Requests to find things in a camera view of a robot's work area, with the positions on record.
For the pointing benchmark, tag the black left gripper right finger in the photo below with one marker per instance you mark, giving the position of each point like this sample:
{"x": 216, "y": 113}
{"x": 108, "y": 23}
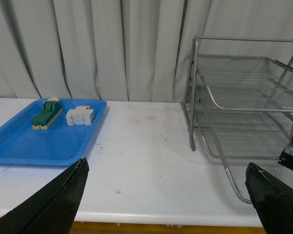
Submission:
{"x": 272, "y": 199}

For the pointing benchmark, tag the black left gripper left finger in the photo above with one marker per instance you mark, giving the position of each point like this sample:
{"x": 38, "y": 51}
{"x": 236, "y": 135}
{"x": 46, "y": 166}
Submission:
{"x": 52, "y": 209}

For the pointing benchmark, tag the silver mesh paper rack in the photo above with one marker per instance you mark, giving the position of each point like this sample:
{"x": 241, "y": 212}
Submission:
{"x": 239, "y": 96}

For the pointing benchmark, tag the blue plastic tray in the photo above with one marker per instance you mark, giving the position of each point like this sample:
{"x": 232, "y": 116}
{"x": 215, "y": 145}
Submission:
{"x": 60, "y": 145}

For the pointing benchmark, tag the white circuit breaker block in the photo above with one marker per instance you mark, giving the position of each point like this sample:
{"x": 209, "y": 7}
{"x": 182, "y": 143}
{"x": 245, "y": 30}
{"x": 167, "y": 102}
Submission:
{"x": 81, "y": 115}

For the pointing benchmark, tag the white curtain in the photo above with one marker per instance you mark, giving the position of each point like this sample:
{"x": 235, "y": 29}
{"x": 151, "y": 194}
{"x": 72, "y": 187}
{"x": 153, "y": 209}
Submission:
{"x": 127, "y": 50}

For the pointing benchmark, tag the green knife switch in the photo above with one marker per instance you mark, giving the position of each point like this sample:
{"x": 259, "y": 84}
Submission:
{"x": 50, "y": 111}

